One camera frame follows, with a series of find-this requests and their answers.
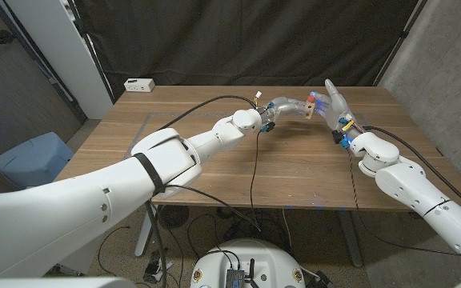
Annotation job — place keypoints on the black and white floor glove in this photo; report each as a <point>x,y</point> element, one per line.
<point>154,266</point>

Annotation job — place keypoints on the black backdrop frame pole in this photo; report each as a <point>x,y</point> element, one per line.
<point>402,38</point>
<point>91,49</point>

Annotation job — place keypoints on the grey ribbed torso module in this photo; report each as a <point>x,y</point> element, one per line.
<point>234,279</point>

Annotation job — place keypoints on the white pillar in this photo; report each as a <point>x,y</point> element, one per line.
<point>66,52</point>

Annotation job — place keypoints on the round black floor fan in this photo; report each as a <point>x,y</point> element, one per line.
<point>174,218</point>

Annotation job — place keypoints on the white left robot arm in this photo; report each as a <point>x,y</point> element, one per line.
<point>114,192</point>

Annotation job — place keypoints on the black backdrop curtain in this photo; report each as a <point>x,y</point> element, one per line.
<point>254,40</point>

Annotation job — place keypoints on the blue plastic bin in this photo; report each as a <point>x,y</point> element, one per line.
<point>30,160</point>

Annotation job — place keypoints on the wooden block with holes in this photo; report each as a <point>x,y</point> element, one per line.
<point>309,110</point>

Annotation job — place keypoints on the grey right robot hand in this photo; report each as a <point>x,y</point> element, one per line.
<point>336,108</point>

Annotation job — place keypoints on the white flat floor panel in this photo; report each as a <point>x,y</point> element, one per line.
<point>84,258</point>

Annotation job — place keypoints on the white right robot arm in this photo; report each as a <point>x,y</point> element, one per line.
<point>410,184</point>

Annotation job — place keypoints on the red-headed wooden screw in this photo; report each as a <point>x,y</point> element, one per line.
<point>311,98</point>

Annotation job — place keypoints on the white power strip box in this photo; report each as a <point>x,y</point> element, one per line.
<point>139,85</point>

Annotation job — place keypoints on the white table leg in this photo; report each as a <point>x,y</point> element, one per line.
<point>144,236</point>

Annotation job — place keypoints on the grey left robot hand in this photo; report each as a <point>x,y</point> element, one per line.
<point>286,106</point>

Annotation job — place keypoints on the grey table leg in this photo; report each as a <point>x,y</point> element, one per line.
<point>350,240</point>

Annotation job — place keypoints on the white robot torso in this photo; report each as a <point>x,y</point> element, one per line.
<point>250,256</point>

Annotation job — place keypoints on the black floor device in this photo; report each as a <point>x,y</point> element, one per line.
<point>323,281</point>

